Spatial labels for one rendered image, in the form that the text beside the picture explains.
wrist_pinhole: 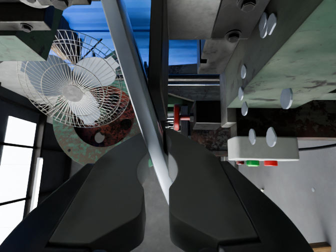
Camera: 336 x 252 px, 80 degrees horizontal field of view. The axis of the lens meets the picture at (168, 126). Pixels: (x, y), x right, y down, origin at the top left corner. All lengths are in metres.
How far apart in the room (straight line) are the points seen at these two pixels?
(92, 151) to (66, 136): 0.24
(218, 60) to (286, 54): 0.20
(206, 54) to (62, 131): 1.52
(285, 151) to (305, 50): 0.26
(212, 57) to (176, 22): 0.16
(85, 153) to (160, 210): 5.50
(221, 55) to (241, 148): 0.19
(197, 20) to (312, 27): 0.13
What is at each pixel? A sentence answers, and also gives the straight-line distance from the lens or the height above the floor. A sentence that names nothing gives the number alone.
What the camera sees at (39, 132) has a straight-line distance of 6.13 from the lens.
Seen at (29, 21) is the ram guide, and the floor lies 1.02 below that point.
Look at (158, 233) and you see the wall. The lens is 7.17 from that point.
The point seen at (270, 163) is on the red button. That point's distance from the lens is 0.50.
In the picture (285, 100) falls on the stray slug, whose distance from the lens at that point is 0.23.
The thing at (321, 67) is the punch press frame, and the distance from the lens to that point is 0.33.
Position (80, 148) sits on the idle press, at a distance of 1.72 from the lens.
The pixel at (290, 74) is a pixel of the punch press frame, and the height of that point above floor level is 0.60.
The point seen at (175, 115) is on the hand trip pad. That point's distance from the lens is 0.55.
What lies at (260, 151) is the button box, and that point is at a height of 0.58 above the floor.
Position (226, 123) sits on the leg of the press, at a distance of 0.48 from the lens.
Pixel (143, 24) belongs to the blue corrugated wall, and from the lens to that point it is 2.43.
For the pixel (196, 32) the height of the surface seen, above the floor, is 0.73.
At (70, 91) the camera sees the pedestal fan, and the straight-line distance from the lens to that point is 1.17.
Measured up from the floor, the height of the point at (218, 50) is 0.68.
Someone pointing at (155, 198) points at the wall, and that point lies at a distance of 6.94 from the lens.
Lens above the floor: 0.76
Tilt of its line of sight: 2 degrees up
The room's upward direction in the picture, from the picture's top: 89 degrees counter-clockwise
